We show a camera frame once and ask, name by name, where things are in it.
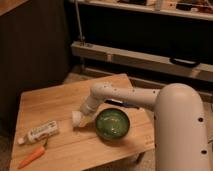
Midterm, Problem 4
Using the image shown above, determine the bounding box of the white ceramic cup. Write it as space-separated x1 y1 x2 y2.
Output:
72 111 84 127

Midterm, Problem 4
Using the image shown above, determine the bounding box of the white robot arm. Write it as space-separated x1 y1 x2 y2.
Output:
80 83 211 171

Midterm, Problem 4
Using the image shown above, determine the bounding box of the green ceramic bowl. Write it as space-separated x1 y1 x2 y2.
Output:
95 108 130 141

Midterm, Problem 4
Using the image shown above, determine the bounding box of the white toothpaste tube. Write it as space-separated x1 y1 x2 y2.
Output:
17 121 59 145

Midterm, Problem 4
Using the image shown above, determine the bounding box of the wooden table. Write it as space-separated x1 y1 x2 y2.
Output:
9 79 154 171

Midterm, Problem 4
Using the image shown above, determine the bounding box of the orange toy carrot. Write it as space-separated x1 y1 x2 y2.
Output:
18 143 47 169

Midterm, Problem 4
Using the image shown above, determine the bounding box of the metal pole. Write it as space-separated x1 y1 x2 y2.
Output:
74 0 85 45

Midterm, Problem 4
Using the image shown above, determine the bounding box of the long grey case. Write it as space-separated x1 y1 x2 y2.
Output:
71 41 213 82

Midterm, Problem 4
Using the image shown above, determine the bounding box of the wooden shelf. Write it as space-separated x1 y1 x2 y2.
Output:
69 0 213 21

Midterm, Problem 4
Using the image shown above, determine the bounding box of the black case handle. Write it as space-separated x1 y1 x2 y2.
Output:
169 57 200 68

